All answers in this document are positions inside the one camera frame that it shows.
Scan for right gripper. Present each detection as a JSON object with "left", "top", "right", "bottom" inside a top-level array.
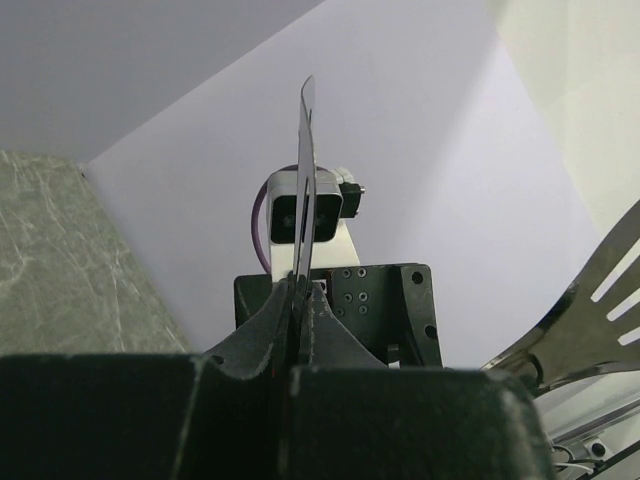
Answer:
[{"left": 233, "top": 263, "right": 442, "bottom": 368}]

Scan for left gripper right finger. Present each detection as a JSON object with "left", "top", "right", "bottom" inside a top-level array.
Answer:
[{"left": 289, "top": 289, "right": 555, "bottom": 479}]

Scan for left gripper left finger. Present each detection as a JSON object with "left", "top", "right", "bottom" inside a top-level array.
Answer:
[{"left": 1, "top": 283, "right": 291, "bottom": 479}]

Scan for metal serving tongs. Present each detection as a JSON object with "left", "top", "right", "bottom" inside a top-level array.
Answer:
[{"left": 312, "top": 72, "right": 639, "bottom": 367}]

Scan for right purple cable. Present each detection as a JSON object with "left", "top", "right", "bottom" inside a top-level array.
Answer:
[{"left": 249, "top": 163, "right": 334, "bottom": 274}]

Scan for aluminium rail frame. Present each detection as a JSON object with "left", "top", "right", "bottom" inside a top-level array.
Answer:
[{"left": 536, "top": 372, "right": 639, "bottom": 479}]

